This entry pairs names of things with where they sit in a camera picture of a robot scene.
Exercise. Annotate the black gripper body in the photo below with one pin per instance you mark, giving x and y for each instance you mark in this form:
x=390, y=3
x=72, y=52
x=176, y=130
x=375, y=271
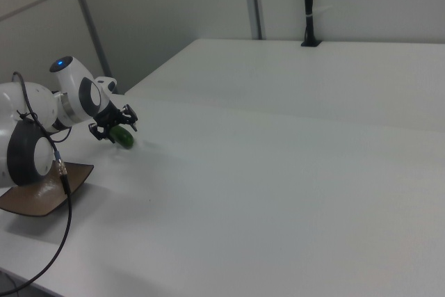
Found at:
x=108, y=115

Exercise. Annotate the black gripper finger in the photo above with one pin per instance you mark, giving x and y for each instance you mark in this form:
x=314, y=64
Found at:
x=99, y=133
x=129, y=116

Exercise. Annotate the green cucumber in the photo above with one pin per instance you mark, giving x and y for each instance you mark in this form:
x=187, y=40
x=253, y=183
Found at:
x=125, y=138

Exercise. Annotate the grey partition post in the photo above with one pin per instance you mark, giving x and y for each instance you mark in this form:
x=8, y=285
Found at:
x=92, y=22
x=253, y=1

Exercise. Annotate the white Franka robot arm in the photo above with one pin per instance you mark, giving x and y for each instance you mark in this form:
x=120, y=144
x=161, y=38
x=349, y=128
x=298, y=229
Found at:
x=69, y=78

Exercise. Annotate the square brown ceramic plate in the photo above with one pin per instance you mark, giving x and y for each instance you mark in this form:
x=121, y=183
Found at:
x=41, y=199

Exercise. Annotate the white side table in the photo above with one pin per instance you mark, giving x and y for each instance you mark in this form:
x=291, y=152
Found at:
x=313, y=74

